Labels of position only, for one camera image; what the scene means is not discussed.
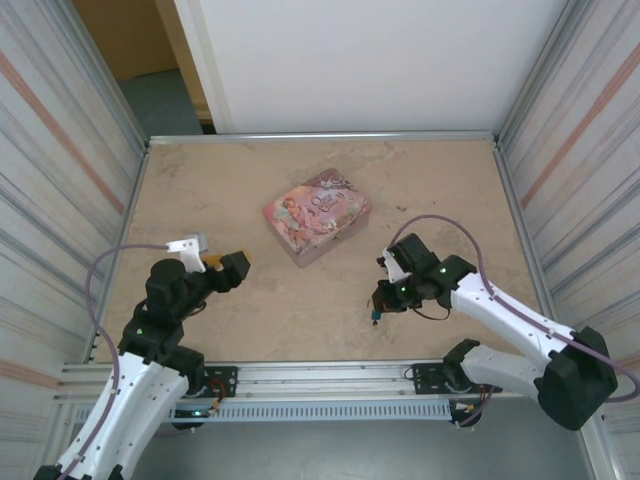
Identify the small teal padlock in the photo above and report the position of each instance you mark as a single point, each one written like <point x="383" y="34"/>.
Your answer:
<point x="374" y="315"/>

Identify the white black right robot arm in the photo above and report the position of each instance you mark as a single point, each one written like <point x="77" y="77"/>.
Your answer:
<point x="500" y="310"/>

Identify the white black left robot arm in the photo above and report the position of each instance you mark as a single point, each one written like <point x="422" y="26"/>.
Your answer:
<point x="100" y="420"/>

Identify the pink illustrated tin box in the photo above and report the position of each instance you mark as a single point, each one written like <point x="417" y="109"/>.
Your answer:
<point x="315" y="215"/>

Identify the brown wooden door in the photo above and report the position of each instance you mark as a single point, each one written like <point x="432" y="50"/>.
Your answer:
<point x="130" y="35"/>

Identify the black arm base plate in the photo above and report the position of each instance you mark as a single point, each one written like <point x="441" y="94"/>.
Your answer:
<point x="425" y="381"/>
<point x="222" y="382"/>

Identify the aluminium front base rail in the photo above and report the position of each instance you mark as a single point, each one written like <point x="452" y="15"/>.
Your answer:
<point x="325" y="380"/>

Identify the aluminium table frame rail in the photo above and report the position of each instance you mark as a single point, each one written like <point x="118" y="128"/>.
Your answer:
<point x="520" y="225"/>
<point x="320" y="138"/>
<point x="134" y="192"/>

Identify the aluminium corner post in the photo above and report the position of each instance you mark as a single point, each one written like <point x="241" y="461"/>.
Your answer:
<point x="536" y="75"/>

